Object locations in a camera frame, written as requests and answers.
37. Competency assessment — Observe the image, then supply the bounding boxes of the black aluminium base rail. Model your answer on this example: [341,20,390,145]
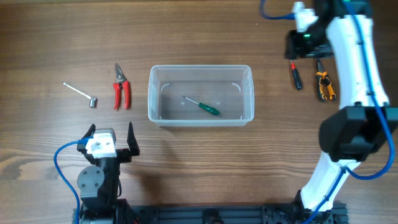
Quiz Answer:
[72,202,348,224]

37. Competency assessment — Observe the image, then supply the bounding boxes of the right blue cable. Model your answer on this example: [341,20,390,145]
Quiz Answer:
[259,0,396,224]

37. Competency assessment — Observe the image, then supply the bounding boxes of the green handled screwdriver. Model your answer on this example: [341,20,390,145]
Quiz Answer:
[182,96,220,116]

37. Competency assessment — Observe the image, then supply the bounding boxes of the black red screwdriver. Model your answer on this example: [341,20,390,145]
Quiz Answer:
[290,60,303,90]

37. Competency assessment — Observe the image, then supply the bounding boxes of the silver socket wrench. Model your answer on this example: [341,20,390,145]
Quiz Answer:
[63,82,97,108]

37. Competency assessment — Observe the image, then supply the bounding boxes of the left blue cable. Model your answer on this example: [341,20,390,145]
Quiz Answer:
[53,138,93,224]

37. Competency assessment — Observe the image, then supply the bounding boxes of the blue cable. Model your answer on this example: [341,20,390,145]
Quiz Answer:
[53,138,93,224]
[259,0,396,224]

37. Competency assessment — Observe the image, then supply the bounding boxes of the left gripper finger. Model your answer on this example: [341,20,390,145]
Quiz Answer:
[82,124,96,139]
[127,122,140,156]

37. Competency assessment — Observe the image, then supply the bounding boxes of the orange black pliers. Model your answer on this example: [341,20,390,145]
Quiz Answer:
[315,59,336,102]

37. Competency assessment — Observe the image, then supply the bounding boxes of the clear plastic container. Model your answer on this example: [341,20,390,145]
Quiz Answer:
[147,65,255,127]

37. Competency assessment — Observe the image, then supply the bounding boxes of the red handled pruning shears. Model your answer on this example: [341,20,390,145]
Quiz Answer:
[113,63,131,110]

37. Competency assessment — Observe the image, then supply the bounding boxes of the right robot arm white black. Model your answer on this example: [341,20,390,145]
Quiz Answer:
[285,1,397,212]

